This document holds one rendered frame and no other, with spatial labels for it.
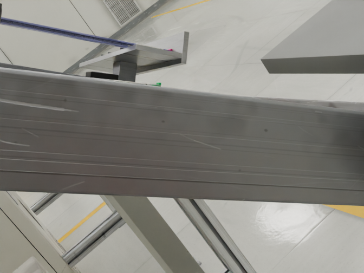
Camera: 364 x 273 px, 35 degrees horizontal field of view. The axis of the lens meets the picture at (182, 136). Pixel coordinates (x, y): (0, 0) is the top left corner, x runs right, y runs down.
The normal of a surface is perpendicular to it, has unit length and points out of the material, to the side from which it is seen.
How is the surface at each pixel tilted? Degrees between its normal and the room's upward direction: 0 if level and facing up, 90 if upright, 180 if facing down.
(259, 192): 90
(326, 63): 90
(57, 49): 90
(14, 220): 90
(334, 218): 0
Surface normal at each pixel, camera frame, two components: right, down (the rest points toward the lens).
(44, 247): 0.38, 0.09
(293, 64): -0.75, 0.62
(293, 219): -0.55, -0.77
